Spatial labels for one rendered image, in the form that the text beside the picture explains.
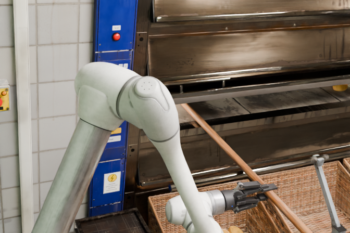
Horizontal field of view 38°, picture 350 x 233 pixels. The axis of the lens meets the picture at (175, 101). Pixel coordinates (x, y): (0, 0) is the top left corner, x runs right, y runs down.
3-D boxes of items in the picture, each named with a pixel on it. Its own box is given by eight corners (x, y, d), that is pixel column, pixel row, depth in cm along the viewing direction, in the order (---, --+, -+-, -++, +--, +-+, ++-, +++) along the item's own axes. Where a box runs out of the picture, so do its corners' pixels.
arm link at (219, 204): (199, 206, 189) (213, 203, 192) (211, 222, 182) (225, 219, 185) (202, 186, 185) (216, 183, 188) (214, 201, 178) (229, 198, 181)
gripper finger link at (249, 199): (237, 202, 187) (236, 205, 188) (261, 201, 193) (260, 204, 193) (232, 196, 190) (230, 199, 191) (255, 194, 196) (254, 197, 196)
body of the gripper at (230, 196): (217, 185, 187) (238, 181, 191) (213, 204, 191) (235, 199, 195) (227, 197, 181) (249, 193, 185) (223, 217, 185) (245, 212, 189)
